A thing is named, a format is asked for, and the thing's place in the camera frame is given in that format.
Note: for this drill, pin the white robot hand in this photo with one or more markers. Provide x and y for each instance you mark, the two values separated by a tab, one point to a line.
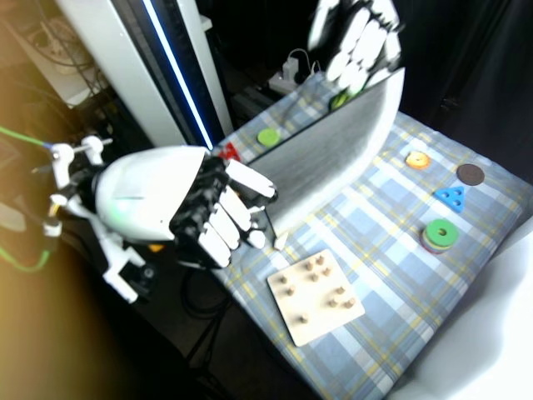
366	37
145	191

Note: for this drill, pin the green white leek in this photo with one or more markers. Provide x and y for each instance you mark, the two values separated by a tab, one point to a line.
281	241

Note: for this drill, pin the white power adapter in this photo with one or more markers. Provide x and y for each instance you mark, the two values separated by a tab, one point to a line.
291	68

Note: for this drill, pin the red triangle block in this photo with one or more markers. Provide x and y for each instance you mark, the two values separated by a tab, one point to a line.
229	153

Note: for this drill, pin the black backdrop curtain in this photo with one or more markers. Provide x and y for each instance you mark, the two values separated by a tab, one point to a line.
479	62

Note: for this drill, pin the white column with blue strip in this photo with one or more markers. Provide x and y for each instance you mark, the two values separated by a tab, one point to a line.
125	62

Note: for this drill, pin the orange toy biscuit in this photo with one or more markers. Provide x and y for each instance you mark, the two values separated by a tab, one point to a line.
417	160

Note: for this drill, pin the green toy sandwich cookie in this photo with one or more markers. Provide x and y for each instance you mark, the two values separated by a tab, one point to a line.
268	136

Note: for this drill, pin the brown toy cookie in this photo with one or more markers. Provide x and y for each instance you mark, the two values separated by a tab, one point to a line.
470	173

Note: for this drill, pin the blue triangle block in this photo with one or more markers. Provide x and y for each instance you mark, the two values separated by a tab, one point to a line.
450	199

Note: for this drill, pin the wooden peg board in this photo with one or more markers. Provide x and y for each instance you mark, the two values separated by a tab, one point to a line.
316	300

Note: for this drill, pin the blue plaid cloth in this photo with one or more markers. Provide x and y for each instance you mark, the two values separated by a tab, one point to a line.
395	291

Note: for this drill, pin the white smooth panel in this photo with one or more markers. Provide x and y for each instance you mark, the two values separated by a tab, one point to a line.
479	333

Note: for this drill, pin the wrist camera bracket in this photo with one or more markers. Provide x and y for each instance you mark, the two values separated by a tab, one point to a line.
121	266

